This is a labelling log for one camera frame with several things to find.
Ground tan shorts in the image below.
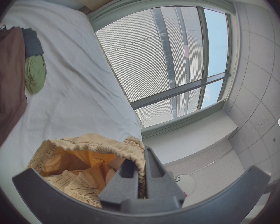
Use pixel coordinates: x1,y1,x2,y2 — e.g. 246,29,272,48
27,133,146,209

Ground green garment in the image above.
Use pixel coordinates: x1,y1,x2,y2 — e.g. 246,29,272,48
24,54,47,95

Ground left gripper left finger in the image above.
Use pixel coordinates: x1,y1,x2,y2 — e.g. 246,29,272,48
99,160,140,211

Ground brown garment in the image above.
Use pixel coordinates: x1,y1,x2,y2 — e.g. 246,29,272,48
0,27,29,166

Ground window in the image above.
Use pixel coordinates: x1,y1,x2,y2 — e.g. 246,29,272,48
94,6,233,128

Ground bed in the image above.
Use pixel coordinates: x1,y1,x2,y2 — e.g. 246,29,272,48
0,0,145,195

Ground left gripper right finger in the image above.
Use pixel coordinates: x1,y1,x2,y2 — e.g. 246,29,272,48
144,145,186,206

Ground black garment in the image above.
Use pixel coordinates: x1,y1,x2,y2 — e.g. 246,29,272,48
22,28,44,58

